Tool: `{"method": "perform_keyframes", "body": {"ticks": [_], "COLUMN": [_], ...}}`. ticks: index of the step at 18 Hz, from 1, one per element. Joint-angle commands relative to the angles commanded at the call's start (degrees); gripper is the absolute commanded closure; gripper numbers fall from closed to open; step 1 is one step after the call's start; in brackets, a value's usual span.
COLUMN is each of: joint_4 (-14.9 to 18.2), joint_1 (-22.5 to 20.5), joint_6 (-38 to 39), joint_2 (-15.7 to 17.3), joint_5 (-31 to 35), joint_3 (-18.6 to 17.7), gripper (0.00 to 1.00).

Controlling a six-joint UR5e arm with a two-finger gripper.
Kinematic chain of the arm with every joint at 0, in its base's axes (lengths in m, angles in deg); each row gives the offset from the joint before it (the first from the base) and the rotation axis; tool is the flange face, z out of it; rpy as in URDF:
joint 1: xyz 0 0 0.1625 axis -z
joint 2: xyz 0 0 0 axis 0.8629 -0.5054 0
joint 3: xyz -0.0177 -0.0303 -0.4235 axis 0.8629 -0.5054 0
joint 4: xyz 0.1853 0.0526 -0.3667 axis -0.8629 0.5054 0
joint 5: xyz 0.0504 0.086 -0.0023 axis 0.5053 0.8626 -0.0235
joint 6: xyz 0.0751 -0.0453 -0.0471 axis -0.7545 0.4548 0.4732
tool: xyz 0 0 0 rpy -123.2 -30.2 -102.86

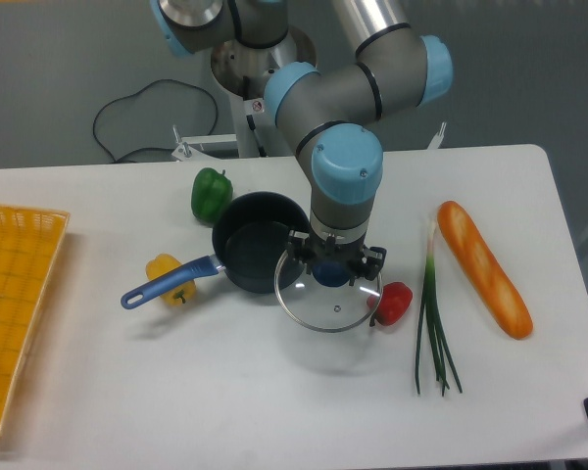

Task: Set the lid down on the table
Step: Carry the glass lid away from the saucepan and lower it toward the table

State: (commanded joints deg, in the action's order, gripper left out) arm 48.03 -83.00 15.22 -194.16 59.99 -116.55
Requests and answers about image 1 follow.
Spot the green spring onion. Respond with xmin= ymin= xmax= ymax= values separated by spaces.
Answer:
xmin=415 ymin=221 xmax=464 ymax=397

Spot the green bell pepper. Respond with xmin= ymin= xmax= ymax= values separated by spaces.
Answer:
xmin=190 ymin=167 xmax=233 ymax=224

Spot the black cable on floor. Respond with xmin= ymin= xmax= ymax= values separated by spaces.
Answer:
xmin=92 ymin=78 xmax=220 ymax=165

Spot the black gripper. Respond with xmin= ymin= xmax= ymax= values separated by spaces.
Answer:
xmin=285 ymin=229 xmax=387 ymax=286

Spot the glass lid with blue knob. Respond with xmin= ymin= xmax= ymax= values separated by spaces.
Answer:
xmin=273 ymin=253 xmax=383 ymax=333

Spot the orange baguette bread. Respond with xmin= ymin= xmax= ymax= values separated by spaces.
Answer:
xmin=437 ymin=201 xmax=533 ymax=340

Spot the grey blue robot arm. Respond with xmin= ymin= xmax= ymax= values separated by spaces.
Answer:
xmin=151 ymin=1 xmax=454 ymax=287

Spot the dark blue saucepan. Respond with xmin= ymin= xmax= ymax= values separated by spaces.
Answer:
xmin=121 ymin=191 xmax=309 ymax=309

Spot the red bell pepper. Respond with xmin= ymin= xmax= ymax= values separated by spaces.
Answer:
xmin=367 ymin=282 xmax=413 ymax=327

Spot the yellow bell pepper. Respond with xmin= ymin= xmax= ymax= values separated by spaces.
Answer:
xmin=145 ymin=253 xmax=198 ymax=308

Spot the yellow woven basket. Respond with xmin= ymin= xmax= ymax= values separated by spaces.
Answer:
xmin=0 ymin=205 xmax=70 ymax=435

